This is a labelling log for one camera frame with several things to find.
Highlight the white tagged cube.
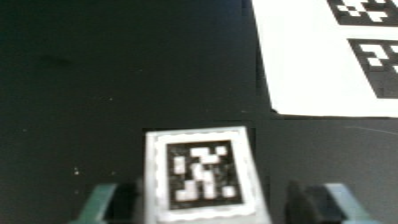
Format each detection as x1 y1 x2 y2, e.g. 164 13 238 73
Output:
144 126 272 224

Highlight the flat white tagged plate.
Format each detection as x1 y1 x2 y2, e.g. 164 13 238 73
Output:
253 0 398 118

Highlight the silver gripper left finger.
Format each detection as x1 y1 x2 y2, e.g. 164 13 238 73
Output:
70 183 141 224

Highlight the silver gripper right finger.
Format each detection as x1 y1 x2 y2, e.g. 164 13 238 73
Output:
285 181 384 224

